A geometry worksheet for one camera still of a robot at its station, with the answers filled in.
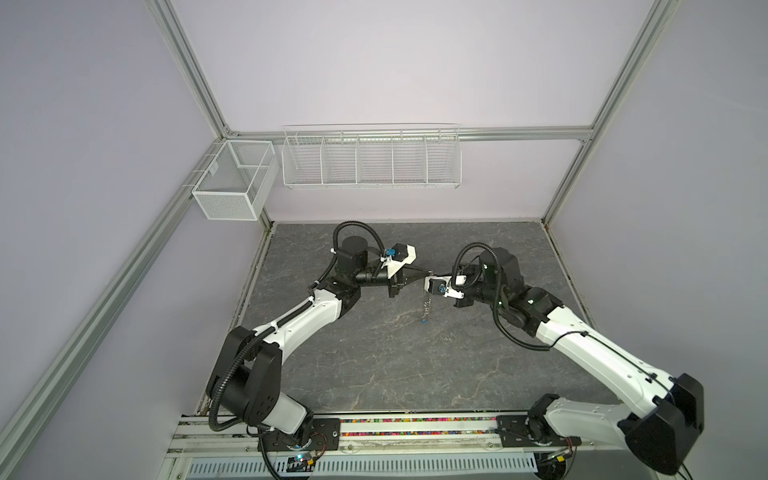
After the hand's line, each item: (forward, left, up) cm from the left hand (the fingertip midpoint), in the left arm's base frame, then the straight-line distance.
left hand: (427, 275), depth 73 cm
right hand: (+2, -4, -1) cm, 5 cm away
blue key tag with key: (-2, -1, -23) cm, 23 cm away
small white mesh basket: (+44, +59, -2) cm, 73 cm away
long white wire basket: (+46, +13, +4) cm, 48 cm away
